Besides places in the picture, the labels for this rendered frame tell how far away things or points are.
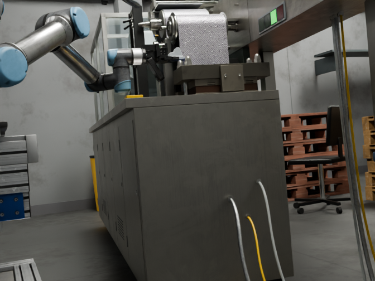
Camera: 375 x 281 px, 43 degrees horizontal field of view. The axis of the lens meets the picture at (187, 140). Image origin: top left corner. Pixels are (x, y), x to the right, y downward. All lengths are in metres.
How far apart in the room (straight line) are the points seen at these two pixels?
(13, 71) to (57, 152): 4.32
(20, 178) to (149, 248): 0.61
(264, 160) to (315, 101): 5.31
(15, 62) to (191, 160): 0.79
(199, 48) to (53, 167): 3.83
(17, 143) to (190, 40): 1.00
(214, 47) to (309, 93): 5.05
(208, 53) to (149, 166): 0.67
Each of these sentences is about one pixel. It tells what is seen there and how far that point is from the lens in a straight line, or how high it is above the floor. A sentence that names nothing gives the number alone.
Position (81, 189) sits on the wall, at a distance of 5.87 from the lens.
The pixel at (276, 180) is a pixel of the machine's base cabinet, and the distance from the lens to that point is 2.05.
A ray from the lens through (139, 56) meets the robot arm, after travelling 2.14.
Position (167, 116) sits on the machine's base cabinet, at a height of 0.82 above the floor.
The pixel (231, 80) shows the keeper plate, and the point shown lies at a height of 0.95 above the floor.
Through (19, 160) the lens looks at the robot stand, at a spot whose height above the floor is 0.70.
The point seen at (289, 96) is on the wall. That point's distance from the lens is 7.03.
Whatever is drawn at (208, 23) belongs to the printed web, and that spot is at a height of 1.26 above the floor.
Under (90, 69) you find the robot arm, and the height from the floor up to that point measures 1.05.
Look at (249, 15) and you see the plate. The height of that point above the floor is 1.26.
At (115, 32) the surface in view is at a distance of 3.25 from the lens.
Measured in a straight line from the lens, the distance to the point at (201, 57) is 2.24.
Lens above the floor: 0.71
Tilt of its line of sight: level
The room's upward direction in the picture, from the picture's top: 5 degrees counter-clockwise
